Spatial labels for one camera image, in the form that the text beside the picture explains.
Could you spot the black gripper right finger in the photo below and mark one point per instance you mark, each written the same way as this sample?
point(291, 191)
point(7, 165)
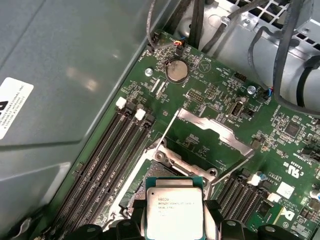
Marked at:
point(232, 231)

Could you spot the CPU socket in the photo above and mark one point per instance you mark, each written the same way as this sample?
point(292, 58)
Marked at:
point(155, 172)

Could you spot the metal locking lever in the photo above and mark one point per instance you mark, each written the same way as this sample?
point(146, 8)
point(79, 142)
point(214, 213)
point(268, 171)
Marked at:
point(233, 167)

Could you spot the silver CPU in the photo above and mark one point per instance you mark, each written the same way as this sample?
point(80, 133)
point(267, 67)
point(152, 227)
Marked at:
point(175, 207)

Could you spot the metal socket cover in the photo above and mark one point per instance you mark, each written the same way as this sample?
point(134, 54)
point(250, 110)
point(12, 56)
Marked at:
point(215, 130)

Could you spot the RAM slot black clips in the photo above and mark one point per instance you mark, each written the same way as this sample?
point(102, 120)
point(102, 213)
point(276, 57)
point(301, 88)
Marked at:
point(128, 160)
point(107, 150)
point(247, 205)
point(228, 192)

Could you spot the silver board screw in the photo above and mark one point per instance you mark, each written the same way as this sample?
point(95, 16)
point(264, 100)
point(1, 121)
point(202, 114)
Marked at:
point(251, 89)
point(148, 72)

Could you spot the silver blue capacitor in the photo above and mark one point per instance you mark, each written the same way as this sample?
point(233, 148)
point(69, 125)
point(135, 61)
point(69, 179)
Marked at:
point(314, 193)
point(261, 175)

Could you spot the silver USB port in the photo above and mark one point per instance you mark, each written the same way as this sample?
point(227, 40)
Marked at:
point(238, 108)

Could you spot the black square chip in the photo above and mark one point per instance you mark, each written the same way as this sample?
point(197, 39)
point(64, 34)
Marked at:
point(291, 129)

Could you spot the green motherboard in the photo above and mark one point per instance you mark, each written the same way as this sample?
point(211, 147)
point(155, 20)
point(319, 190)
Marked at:
point(225, 120)

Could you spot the black PC case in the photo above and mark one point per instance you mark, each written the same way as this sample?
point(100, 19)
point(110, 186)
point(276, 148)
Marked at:
point(62, 50)

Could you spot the silver coin battery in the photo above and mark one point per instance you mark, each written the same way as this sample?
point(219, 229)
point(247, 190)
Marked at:
point(176, 70)

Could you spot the white board label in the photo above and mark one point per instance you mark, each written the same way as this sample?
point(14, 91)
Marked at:
point(285, 190)

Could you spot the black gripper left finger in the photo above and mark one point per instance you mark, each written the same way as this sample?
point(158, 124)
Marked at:
point(130, 230)

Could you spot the white label sticker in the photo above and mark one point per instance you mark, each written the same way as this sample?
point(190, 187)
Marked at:
point(15, 107)

